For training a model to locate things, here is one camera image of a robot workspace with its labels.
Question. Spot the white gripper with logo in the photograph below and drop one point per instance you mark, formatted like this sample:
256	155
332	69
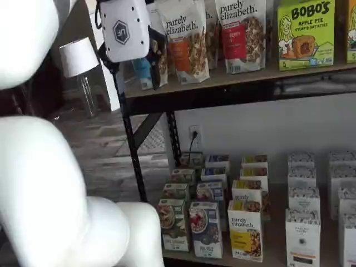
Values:
125	30

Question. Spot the blue and white oatmeal box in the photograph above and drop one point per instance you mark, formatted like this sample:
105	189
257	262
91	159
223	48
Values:
205	231
214	173
210	192
217	160

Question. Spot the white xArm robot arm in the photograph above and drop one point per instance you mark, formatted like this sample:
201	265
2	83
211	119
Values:
41	180

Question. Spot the black metal shelf rack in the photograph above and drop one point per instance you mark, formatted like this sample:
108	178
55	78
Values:
194	101

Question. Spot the wooden shelf board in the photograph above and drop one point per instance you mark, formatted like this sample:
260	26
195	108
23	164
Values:
278	222
250	78

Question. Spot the yellow purely elizabeth box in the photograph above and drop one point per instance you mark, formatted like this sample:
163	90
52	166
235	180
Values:
253	173
244	233
254	160
246	192

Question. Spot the green Bobo's apple pie box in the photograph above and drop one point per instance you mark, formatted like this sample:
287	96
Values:
306	36

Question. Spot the white patterned pantry box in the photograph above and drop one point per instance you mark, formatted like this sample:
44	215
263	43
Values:
342	176
342	157
303	239
301	160
347	201
303	198
349	242
301	178

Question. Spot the yellow Bobo's oat bites box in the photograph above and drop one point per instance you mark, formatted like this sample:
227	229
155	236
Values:
351	33

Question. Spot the blue label granola bag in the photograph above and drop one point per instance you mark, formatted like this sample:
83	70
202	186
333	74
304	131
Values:
142	73

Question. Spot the orange label granola bag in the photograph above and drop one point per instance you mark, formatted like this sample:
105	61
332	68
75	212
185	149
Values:
180	53

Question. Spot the white shade floor lamp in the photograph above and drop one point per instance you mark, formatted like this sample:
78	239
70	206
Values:
79	57

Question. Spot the grey textured floor rug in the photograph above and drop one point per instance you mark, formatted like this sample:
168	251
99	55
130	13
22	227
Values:
157	148

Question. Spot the red label granola bag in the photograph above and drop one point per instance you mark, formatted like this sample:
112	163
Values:
233	41

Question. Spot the white wall outlet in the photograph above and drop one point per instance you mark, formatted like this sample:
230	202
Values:
197	142

